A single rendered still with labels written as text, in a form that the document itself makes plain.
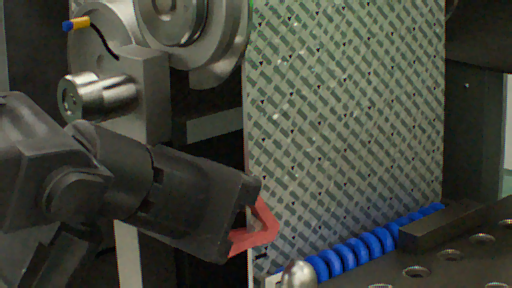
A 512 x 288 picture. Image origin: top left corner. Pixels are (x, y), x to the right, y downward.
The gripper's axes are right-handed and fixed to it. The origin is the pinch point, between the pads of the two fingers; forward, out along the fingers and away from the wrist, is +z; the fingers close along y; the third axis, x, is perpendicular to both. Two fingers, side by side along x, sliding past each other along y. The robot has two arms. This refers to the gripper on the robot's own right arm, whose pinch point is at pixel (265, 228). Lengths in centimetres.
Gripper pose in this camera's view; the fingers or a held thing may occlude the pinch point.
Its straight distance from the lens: 81.6
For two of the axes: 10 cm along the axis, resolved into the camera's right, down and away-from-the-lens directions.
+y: 6.6, 2.1, -7.2
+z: 6.6, 2.8, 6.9
